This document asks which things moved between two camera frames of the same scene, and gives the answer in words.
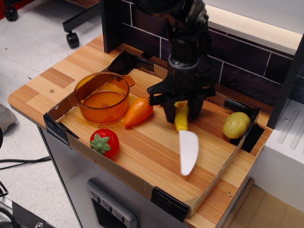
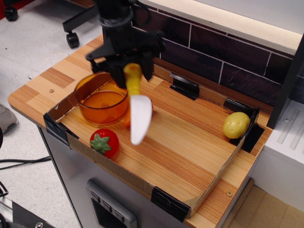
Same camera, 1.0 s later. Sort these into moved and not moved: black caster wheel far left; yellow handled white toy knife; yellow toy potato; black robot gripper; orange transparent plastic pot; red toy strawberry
Moved: yellow handled white toy knife; black robot gripper
Not moved: red toy strawberry; orange transparent plastic pot; yellow toy potato; black caster wheel far left
